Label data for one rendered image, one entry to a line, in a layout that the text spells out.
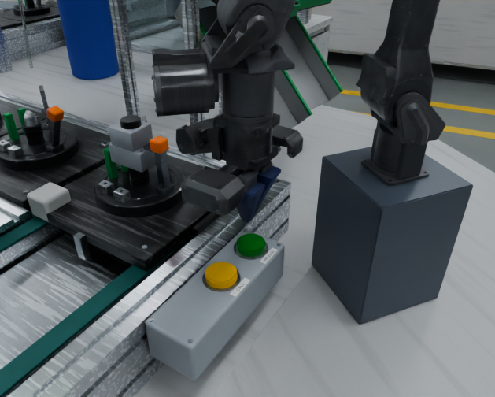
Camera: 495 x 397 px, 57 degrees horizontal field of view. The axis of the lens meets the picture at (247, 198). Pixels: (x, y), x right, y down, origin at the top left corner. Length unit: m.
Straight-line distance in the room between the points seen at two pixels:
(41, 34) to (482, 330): 1.78
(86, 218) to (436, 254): 0.50
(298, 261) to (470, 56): 3.86
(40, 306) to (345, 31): 4.14
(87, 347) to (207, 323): 0.13
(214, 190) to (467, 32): 4.07
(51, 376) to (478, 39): 4.25
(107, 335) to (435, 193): 0.42
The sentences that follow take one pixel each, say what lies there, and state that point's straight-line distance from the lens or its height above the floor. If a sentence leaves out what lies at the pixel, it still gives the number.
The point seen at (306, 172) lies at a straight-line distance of 1.01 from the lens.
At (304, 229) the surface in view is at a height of 0.86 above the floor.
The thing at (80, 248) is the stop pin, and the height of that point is 0.95.
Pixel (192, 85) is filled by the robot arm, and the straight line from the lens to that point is 0.47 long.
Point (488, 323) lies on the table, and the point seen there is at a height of 0.86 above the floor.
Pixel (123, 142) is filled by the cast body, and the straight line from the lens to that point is 0.68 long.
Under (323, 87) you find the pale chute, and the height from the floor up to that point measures 1.01.
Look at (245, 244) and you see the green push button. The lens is 0.61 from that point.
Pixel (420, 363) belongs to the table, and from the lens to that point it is 0.66.
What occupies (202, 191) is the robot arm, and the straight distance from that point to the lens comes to 0.48.
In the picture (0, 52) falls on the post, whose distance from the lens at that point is 1.82.
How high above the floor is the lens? 1.36
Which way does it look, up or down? 33 degrees down
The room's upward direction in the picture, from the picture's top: straight up
